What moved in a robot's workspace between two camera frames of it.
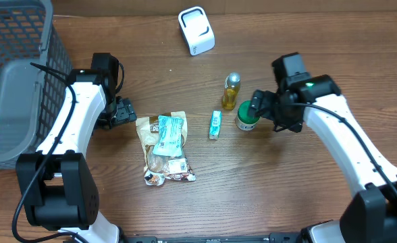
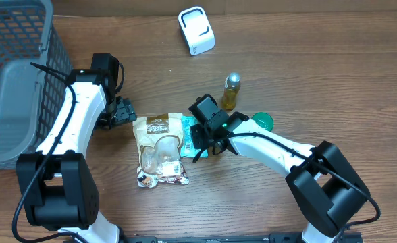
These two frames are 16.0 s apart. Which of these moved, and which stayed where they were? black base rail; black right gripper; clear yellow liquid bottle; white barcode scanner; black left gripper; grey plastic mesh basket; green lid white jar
Moved: black right gripper; green lid white jar
Stayed: white barcode scanner; black base rail; grey plastic mesh basket; clear yellow liquid bottle; black left gripper
